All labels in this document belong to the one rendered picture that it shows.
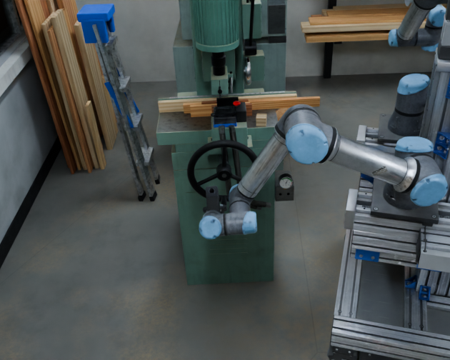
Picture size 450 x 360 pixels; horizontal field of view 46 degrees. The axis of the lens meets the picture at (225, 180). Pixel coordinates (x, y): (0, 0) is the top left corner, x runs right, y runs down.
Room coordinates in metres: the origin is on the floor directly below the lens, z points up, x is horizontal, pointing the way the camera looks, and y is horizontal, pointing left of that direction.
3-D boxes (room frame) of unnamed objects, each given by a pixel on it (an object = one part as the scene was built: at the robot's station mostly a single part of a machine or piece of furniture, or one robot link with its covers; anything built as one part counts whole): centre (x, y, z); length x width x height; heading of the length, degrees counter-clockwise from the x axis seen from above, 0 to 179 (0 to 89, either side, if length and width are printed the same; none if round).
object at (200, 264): (2.16, 0.00, 0.35); 0.58 x 0.45 x 0.71; 0
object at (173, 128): (1.93, -0.03, 0.87); 0.61 x 0.30 x 0.06; 90
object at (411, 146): (1.46, -0.64, 0.98); 0.13 x 0.12 x 0.14; 178
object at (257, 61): (2.22, -0.16, 1.02); 0.09 x 0.07 x 0.12; 90
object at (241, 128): (1.84, -0.03, 0.91); 0.15 x 0.14 x 0.09; 90
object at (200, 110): (2.00, 0.00, 0.92); 0.25 x 0.02 x 0.05; 90
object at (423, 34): (2.20, -0.92, 1.12); 0.11 x 0.08 x 0.11; 87
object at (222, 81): (2.06, 0.00, 1.03); 0.14 x 0.07 x 0.09; 0
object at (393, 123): (1.94, -0.79, 0.87); 0.15 x 0.15 x 0.10
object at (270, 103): (2.04, -0.13, 0.92); 0.59 x 0.02 x 0.04; 90
